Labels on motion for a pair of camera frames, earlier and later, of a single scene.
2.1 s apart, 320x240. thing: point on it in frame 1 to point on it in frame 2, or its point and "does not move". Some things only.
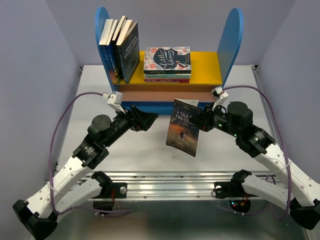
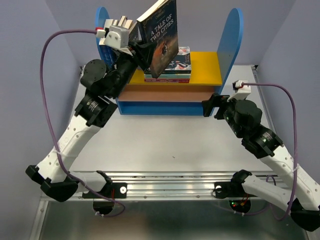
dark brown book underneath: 182,134 to 159,26
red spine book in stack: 173,80 does not move
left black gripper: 142,120 to 142,54
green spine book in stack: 167,76 does not move
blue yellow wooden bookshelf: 209,71 does not move
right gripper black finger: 200,121 to 214,101
